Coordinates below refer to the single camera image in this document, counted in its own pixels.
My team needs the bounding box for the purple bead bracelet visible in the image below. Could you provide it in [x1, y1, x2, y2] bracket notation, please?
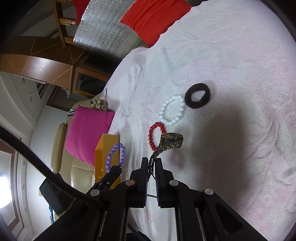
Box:
[105, 143, 127, 174]

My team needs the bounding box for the silver metal wristwatch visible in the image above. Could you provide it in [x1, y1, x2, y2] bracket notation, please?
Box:
[148, 133, 184, 178]

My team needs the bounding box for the red bead bracelet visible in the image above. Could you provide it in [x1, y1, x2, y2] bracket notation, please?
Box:
[148, 121, 168, 152]

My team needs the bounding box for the white bead bracelet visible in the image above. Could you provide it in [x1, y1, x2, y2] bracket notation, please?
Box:
[158, 94, 187, 127]

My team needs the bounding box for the black hair scrunchie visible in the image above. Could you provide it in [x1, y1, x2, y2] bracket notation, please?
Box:
[184, 83, 211, 109]

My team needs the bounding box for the beige leather sofa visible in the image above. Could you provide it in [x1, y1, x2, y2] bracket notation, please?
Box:
[50, 98, 110, 218]

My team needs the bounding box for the orange cardboard box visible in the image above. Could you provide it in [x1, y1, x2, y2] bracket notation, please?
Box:
[94, 133, 119, 182]

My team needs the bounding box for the magenta pillow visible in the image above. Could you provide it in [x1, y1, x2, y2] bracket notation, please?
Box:
[65, 105, 115, 166]

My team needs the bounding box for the beige fringed cloth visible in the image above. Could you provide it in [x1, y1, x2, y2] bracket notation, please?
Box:
[90, 98, 108, 111]

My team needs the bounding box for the pink white towel blanket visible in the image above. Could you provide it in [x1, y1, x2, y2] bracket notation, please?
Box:
[104, 1, 295, 240]

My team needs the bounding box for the curved wooden cabinet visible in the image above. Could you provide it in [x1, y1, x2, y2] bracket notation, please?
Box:
[1, 36, 111, 97]

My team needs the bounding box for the silver foil insulation mat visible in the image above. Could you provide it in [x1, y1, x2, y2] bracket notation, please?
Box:
[73, 1, 146, 59]

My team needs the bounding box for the wooden stair railing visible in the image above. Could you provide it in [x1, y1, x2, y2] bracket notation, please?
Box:
[53, 0, 77, 47]

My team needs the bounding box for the large red cushion behind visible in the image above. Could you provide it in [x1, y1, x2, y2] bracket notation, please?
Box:
[72, 0, 90, 25]

